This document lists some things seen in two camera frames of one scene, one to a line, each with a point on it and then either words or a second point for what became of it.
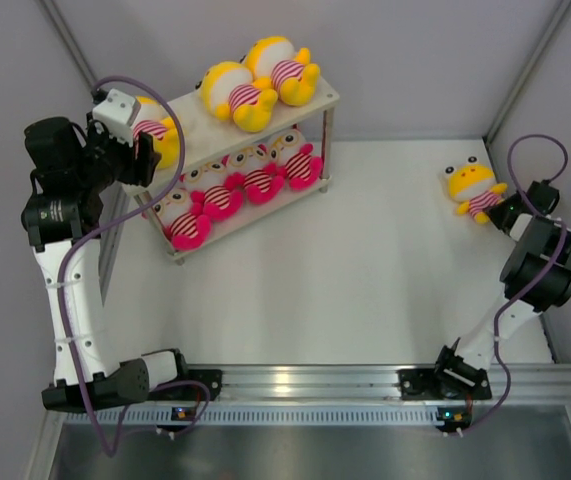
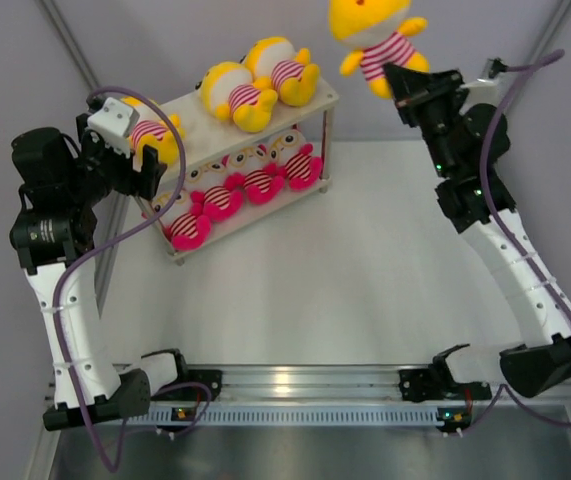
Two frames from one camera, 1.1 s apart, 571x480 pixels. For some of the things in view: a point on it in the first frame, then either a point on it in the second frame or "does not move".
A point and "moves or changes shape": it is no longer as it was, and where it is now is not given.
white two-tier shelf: (206, 139) does not move
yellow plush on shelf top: (273, 63) does not move
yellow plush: (228, 90) does not move
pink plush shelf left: (181, 213) does not move
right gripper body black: (499, 213) to (433, 114)
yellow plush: (476, 185) moves or changes shape
